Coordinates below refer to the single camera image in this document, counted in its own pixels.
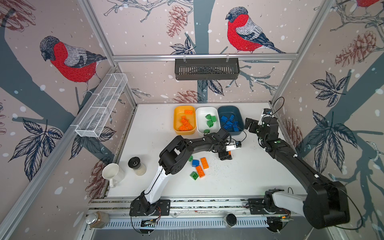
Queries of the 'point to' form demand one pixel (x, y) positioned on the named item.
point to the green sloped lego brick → (206, 131)
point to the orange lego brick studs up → (204, 163)
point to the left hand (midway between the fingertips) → (229, 152)
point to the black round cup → (139, 168)
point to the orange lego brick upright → (200, 171)
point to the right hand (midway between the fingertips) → (253, 121)
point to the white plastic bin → (202, 121)
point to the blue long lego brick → (231, 117)
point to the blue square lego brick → (224, 119)
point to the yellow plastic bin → (179, 111)
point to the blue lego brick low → (236, 129)
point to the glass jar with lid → (98, 219)
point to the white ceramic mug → (113, 172)
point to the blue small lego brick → (236, 123)
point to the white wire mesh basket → (101, 105)
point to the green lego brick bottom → (194, 175)
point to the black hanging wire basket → (207, 69)
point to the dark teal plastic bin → (226, 111)
